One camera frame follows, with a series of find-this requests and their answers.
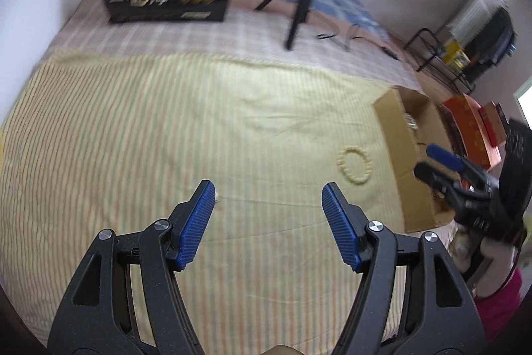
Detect window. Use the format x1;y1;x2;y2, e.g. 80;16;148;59
515;84;532;128

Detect beige checked blanket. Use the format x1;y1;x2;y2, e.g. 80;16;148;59
42;0;421;90

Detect dark hanging clothes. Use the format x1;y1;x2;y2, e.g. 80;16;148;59
469;6;518;67

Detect striped towel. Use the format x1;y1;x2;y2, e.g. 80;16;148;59
449;0;500;40

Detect cardboard box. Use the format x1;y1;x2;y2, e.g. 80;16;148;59
373;86;463;233

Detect black power cable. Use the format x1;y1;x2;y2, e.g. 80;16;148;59
316;22;400;61

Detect stacked flat boxes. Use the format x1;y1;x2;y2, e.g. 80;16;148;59
478;101;510;146

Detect person's right hand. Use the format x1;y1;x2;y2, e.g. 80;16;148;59
450;228;521;290

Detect person's right forearm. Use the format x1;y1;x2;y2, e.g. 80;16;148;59
474;267;523;344

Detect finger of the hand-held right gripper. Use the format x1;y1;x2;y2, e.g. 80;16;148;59
414;161;472;215
426;144;488;182

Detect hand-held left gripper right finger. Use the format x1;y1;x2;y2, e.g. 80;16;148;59
322;182;487;355

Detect yellow-green bead bracelet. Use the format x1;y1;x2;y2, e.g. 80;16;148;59
337;147;371;185

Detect yellow striped cloth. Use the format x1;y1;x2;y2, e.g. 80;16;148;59
0;49;459;355

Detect black clothes rack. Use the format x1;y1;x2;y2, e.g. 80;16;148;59
403;0;518;94

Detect yellow box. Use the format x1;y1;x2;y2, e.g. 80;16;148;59
441;39;473;71

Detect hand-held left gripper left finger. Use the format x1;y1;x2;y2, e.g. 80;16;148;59
47;179;217;355

